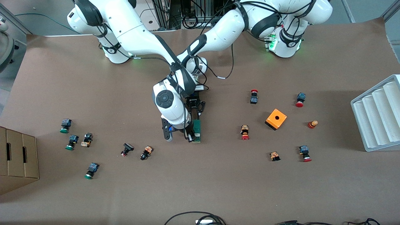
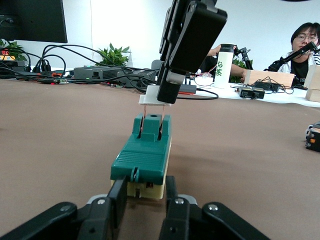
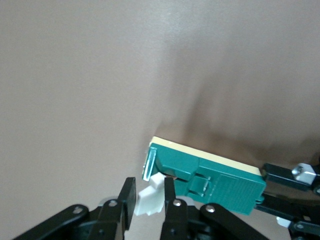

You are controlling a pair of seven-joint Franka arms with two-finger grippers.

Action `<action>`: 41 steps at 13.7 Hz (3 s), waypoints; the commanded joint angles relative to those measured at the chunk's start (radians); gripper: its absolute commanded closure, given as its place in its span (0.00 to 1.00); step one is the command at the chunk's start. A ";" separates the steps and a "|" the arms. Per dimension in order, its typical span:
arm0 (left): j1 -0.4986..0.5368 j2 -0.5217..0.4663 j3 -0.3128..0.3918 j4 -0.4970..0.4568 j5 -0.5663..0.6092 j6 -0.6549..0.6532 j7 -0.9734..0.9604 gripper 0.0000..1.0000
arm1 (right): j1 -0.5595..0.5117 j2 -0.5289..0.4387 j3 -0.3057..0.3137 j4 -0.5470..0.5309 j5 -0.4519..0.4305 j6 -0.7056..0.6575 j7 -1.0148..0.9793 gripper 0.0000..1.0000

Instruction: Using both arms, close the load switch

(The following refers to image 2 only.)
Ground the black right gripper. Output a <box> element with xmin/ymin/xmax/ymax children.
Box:
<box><xmin>156</xmin><ymin>0</ymin><xmax>228</xmax><ymax>105</ymax></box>

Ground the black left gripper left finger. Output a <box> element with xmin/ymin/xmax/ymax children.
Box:
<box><xmin>0</xmin><ymin>175</ymin><xmax>128</xmax><ymax>240</ymax></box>

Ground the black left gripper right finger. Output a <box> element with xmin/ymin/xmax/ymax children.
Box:
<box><xmin>159</xmin><ymin>176</ymin><xmax>271</xmax><ymax>240</ymax></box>

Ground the green terminal block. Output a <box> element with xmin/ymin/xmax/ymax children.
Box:
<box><xmin>110</xmin><ymin>85</ymin><xmax>173</xmax><ymax>201</ymax></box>

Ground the flat black red device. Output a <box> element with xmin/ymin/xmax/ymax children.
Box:
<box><xmin>178</xmin><ymin>84</ymin><xmax>198</xmax><ymax>96</ymax></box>

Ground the dark grey power supply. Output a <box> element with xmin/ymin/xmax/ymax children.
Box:
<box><xmin>116</xmin><ymin>69</ymin><xmax>161</xmax><ymax>89</ymax></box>
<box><xmin>73</xmin><ymin>65</ymin><xmax>126</xmax><ymax>81</ymax></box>

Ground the white bottle black cap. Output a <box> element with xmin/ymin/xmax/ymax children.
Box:
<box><xmin>214</xmin><ymin>43</ymin><xmax>237</xmax><ymax>89</ymax></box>

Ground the green leafy plant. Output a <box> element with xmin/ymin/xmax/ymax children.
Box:
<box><xmin>229</xmin><ymin>56</ymin><xmax>254</xmax><ymax>84</ymax></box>
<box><xmin>0</xmin><ymin>38</ymin><xmax>29</xmax><ymax>63</ymax></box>
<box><xmin>96</xmin><ymin>42</ymin><xmax>133</xmax><ymax>67</ymax></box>

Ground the black power adapter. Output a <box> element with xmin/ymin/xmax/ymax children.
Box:
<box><xmin>237</xmin><ymin>84</ymin><xmax>266</xmax><ymax>100</ymax></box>

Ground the light wooden box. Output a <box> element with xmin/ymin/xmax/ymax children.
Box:
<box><xmin>243</xmin><ymin>69</ymin><xmax>295</xmax><ymax>89</ymax></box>

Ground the light wooden block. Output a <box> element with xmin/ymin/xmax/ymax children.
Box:
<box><xmin>305</xmin><ymin>87</ymin><xmax>320</xmax><ymax>103</ymax></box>
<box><xmin>303</xmin><ymin>64</ymin><xmax>320</xmax><ymax>90</ymax></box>

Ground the person with glasses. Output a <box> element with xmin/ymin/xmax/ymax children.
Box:
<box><xmin>264</xmin><ymin>21</ymin><xmax>320</xmax><ymax>87</ymax></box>

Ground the black computer monitor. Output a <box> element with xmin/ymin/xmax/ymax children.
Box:
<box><xmin>0</xmin><ymin>0</ymin><xmax>68</xmax><ymax>44</ymax></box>

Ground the orange yellow device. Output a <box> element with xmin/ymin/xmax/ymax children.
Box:
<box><xmin>0</xmin><ymin>48</ymin><xmax>16</xmax><ymax>62</ymax></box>

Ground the white circuit board with wires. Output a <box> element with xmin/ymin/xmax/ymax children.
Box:
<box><xmin>194</xmin><ymin>74</ymin><xmax>215</xmax><ymax>87</ymax></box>

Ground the black desk cable bundle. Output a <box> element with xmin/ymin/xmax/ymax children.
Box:
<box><xmin>0</xmin><ymin>43</ymin><xmax>161</xmax><ymax>89</ymax></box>

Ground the black selector switch orange block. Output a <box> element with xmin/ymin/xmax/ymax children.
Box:
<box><xmin>304</xmin><ymin>121</ymin><xmax>320</xmax><ymax>152</ymax></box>

